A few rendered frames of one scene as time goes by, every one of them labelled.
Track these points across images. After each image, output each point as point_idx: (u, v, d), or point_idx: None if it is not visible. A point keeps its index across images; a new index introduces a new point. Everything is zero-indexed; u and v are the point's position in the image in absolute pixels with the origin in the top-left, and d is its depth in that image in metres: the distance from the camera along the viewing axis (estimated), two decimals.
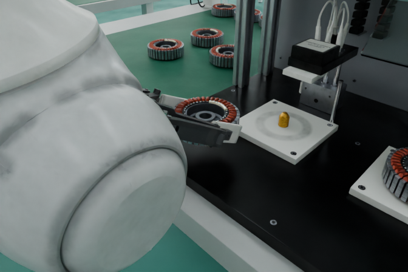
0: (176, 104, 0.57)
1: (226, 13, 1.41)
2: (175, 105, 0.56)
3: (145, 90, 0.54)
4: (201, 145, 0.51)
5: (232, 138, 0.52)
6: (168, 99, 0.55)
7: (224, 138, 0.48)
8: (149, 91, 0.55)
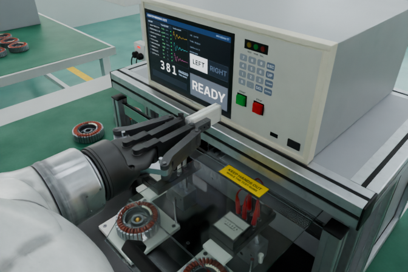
0: (120, 209, 0.87)
1: None
2: (119, 210, 0.87)
3: (164, 119, 0.53)
4: None
5: (215, 119, 0.56)
6: (194, 119, 0.53)
7: (204, 129, 0.53)
8: (172, 118, 0.53)
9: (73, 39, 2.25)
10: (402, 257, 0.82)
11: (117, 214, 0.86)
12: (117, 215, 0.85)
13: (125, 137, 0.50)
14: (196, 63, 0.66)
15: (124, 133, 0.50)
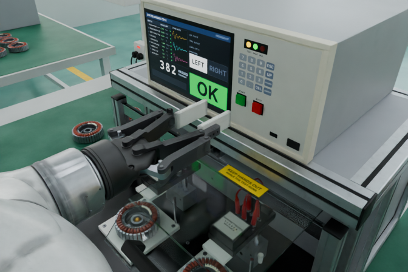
0: (119, 209, 0.87)
1: None
2: (119, 210, 0.86)
3: (155, 115, 0.54)
4: None
5: (224, 125, 0.54)
6: (183, 114, 0.55)
7: (214, 135, 0.51)
8: (162, 113, 0.55)
9: (73, 39, 2.25)
10: (402, 257, 0.82)
11: (116, 214, 0.86)
12: (116, 215, 0.85)
13: (122, 136, 0.50)
14: (195, 63, 0.66)
15: (121, 132, 0.50)
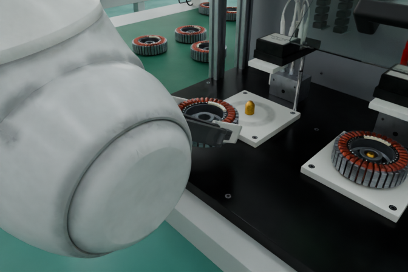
0: None
1: None
2: None
3: None
4: (200, 146, 0.51)
5: (232, 138, 0.52)
6: None
7: (224, 137, 0.48)
8: None
9: None
10: None
11: None
12: None
13: None
14: None
15: None
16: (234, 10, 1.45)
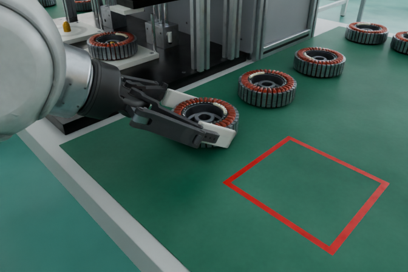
0: (181, 102, 0.58)
1: None
2: (180, 103, 0.58)
3: (152, 82, 0.56)
4: None
5: (222, 142, 0.51)
6: (173, 95, 0.57)
7: (209, 139, 0.48)
8: (158, 84, 0.57)
9: None
10: None
11: (175, 107, 0.57)
12: (175, 107, 0.56)
13: None
14: None
15: (122, 78, 0.51)
16: None
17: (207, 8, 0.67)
